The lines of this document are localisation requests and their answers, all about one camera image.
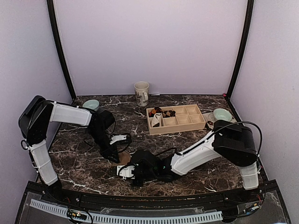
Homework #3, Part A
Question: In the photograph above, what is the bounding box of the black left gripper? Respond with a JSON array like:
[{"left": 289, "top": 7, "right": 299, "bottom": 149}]
[{"left": 88, "top": 128, "right": 120, "bottom": 163}]

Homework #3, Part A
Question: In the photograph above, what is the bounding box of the beige ribbed sock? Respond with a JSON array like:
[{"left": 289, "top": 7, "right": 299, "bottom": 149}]
[{"left": 117, "top": 151, "right": 131, "bottom": 165}]

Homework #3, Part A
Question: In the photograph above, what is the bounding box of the wooden compartment tray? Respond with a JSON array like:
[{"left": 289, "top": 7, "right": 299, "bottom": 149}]
[{"left": 146, "top": 105, "right": 206, "bottom": 135}]

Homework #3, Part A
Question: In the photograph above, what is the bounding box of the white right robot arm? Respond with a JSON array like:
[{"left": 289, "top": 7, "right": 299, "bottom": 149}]
[{"left": 128, "top": 120, "right": 261, "bottom": 203}]

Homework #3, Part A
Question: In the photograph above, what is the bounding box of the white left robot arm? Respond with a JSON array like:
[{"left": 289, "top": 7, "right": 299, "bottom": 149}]
[{"left": 18, "top": 95, "right": 132, "bottom": 203}]

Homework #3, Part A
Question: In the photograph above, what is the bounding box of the teal striped ceramic bowl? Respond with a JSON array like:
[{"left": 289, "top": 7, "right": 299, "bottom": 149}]
[{"left": 82, "top": 99, "right": 100, "bottom": 111}]

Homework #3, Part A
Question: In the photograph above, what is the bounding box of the rolled white ribbed sock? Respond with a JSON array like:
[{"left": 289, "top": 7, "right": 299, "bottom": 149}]
[{"left": 151, "top": 113, "right": 163, "bottom": 127}]

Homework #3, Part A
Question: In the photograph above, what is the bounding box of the coral pattern ceramic mug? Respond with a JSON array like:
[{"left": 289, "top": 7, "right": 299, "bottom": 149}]
[{"left": 134, "top": 81, "right": 150, "bottom": 107}]

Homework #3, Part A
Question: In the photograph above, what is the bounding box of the rolled red argyle sock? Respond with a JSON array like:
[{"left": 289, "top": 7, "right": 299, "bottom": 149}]
[{"left": 149, "top": 107, "right": 163, "bottom": 117}]

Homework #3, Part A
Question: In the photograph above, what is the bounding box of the floral square plate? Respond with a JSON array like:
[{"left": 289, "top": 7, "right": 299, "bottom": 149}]
[{"left": 202, "top": 112, "right": 236, "bottom": 129}]

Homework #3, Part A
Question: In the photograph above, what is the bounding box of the pale green bowl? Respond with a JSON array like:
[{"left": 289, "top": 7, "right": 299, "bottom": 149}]
[{"left": 213, "top": 108, "right": 233, "bottom": 122}]

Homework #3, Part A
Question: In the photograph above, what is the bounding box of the green circuit board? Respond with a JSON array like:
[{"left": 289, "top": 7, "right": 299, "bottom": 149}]
[{"left": 66, "top": 210, "right": 87, "bottom": 220}]

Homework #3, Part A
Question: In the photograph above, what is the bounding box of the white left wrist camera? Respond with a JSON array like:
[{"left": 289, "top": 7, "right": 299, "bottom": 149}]
[{"left": 110, "top": 135, "right": 127, "bottom": 145}]

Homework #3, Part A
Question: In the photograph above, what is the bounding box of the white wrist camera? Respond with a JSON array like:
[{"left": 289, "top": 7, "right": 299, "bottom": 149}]
[
  {"left": 110, "top": 135, "right": 127, "bottom": 145},
  {"left": 116, "top": 165, "right": 135, "bottom": 180}
]

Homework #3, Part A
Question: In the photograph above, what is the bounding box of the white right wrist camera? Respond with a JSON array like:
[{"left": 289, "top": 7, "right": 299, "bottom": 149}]
[{"left": 116, "top": 165, "right": 135, "bottom": 180}]

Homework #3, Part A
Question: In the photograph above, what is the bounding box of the white slotted cable duct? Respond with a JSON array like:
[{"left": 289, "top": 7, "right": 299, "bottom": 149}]
[{"left": 29, "top": 199, "right": 223, "bottom": 224}]

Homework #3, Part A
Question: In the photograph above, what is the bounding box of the black front table rail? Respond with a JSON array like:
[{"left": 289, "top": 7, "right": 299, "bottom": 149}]
[{"left": 25, "top": 181, "right": 278, "bottom": 210}]

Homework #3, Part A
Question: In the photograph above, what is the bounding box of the black left corner post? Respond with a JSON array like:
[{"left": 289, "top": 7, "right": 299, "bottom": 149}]
[{"left": 46, "top": 0, "right": 77, "bottom": 100}]

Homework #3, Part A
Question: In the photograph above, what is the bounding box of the black corner post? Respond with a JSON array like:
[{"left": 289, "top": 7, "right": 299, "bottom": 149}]
[
  {"left": 46, "top": 0, "right": 77, "bottom": 100},
  {"left": 226, "top": 0, "right": 255, "bottom": 101}
]

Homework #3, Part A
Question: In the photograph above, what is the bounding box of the black right corner post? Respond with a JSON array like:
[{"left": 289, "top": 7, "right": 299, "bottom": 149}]
[{"left": 226, "top": 0, "right": 255, "bottom": 101}]

